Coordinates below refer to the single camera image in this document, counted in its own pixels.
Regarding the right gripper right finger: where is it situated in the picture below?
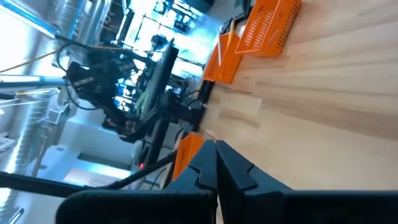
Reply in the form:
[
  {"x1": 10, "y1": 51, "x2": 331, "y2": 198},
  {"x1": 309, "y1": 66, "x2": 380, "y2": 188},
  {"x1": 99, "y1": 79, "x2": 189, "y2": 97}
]
[{"x1": 216, "y1": 139, "x2": 292, "y2": 224}]

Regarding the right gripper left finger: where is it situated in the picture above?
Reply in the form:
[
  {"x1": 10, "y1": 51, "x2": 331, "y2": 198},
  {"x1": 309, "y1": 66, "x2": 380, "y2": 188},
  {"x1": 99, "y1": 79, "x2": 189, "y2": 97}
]
[{"x1": 164, "y1": 139, "x2": 218, "y2": 192}]

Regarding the orange plastic slotted bin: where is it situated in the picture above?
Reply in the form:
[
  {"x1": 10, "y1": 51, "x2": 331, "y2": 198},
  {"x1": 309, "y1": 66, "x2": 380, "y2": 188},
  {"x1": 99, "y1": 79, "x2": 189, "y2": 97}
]
[
  {"x1": 234, "y1": 0, "x2": 303, "y2": 58},
  {"x1": 203, "y1": 32, "x2": 244, "y2": 85},
  {"x1": 171, "y1": 131, "x2": 206, "y2": 182}
]

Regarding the black desk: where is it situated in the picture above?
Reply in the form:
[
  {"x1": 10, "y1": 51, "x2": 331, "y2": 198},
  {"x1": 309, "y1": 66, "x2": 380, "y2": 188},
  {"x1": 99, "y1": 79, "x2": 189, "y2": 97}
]
[{"x1": 135, "y1": 37, "x2": 180, "y2": 167}]

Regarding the beige hanging rope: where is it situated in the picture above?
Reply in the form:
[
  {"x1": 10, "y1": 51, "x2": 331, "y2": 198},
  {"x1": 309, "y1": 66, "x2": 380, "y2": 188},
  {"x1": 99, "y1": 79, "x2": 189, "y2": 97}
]
[{"x1": 0, "y1": 45, "x2": 131, "y2": 74}]

